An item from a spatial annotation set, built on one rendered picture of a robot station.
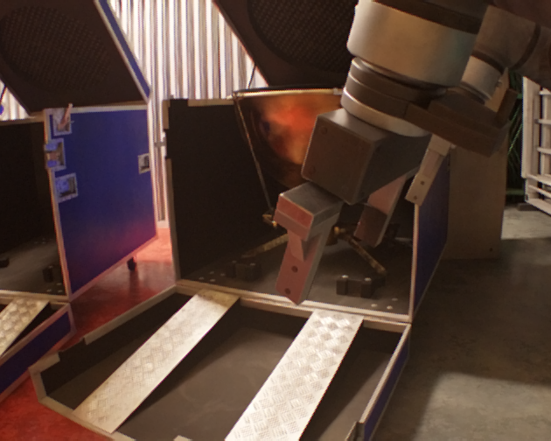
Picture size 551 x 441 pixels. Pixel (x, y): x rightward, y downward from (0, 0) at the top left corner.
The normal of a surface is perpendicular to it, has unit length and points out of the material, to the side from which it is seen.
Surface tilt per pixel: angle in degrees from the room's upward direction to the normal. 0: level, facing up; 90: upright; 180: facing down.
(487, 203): 90
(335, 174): 96
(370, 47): 92
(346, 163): 96
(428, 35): 108
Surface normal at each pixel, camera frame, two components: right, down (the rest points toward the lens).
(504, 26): -0.09, 0.27
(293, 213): -0.62, 0.31
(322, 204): 0.22, -0.81
